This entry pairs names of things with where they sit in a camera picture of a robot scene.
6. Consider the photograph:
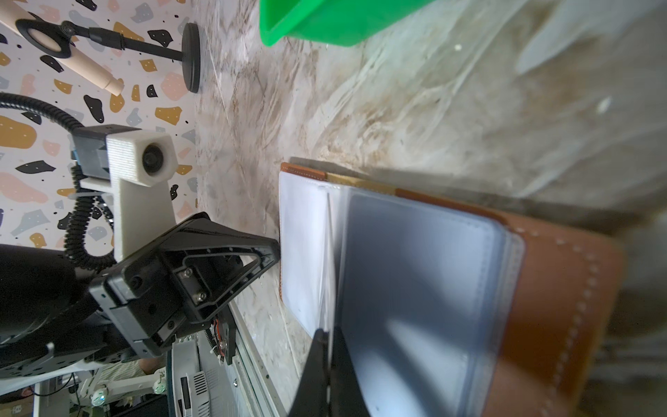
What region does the white plastic card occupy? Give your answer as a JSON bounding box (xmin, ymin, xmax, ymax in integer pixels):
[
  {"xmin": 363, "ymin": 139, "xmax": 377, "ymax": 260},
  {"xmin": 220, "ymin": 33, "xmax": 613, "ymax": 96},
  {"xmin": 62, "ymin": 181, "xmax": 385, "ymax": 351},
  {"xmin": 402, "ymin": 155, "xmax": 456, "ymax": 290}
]
[{"xmin": 279, "ymin": 172, "xmax": 340, "ymax": 337}]

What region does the green plastic card tray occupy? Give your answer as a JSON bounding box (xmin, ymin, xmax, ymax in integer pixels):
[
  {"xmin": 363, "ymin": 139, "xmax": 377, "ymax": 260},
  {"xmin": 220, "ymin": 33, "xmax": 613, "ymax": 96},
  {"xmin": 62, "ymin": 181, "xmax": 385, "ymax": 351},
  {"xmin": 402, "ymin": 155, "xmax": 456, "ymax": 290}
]
[{"xmin": 259, "ymin": 0, "xmax": 431, "ymax": 47}]

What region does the beige microphone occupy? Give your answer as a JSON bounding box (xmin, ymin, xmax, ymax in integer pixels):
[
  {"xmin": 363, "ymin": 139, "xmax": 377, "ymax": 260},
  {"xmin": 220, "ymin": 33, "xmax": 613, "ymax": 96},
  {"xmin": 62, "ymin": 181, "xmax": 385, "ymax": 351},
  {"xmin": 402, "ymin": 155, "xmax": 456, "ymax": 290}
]
[{"xmin": 1, "ymin": 1, "xmax": 124, "ymax": 96}]

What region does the brown leather card holder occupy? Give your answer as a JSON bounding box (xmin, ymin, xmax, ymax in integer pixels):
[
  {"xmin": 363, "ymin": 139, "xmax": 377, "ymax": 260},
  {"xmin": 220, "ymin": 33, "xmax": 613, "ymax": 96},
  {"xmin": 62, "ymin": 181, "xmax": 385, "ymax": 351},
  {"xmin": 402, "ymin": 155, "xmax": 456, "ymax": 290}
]
[{"xmin": 280, "ymin": 163, "xmax": 625, "ymax": 416}]

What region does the black microphone stand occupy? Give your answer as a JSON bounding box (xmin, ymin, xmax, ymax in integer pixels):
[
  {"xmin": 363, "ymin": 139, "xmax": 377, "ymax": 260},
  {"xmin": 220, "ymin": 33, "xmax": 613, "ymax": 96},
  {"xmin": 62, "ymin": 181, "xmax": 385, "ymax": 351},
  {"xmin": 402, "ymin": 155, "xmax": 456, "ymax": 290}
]
[{"xmin": 15, "ymin": 18, "xmax": 203, "ymax": 95}]

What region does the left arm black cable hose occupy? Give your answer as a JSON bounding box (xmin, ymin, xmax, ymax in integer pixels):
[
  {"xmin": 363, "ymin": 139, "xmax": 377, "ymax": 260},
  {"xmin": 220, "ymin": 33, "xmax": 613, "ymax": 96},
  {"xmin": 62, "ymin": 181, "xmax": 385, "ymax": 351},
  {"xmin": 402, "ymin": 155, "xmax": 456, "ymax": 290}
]
[{"xmin": 0, "ymin": 92, "xmax": 116, "ymax": 272}]

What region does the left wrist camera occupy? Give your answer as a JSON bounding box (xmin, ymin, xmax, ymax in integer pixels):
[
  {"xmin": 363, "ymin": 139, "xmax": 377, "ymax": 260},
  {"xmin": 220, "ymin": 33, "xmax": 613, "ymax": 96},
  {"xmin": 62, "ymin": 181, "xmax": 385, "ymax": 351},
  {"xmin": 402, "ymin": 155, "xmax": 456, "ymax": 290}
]
[{"xmin": 72, "ymin": 124, "xmax": 179, "ymax": 262}]

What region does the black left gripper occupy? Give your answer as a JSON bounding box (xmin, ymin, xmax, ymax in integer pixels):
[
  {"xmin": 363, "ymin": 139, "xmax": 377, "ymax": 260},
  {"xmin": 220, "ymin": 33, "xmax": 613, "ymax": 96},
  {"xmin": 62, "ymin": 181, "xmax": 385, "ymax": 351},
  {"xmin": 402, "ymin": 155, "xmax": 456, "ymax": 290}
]
[{"xmin": 1, "ymin": 212, "xmax": 281, "ymax": 378}]

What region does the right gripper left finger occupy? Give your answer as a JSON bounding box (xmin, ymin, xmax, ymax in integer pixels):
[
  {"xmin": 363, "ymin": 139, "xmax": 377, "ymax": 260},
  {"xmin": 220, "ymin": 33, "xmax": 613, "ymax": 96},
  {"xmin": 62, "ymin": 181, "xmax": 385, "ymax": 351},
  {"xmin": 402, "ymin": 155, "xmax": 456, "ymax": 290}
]
[{"xmin": 288, "ymin": 329, "xmax": 329, "ymax": 417}]

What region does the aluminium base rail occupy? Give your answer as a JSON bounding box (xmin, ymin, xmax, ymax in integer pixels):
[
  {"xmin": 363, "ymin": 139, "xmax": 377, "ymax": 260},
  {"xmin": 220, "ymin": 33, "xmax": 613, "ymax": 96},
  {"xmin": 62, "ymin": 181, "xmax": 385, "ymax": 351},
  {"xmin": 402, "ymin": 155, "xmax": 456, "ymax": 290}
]
[{"xmin": 167, "ymin": 303, "xmax": 288, "ymax": 416}]

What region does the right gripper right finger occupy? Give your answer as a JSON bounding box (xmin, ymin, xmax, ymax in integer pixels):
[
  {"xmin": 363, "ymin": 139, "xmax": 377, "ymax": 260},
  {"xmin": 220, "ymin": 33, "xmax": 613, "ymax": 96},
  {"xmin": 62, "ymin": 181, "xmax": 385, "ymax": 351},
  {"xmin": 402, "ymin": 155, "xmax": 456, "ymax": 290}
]
[{"xmin": 329, "ymin": 327, "xmax": 370, "ymax": 417}]

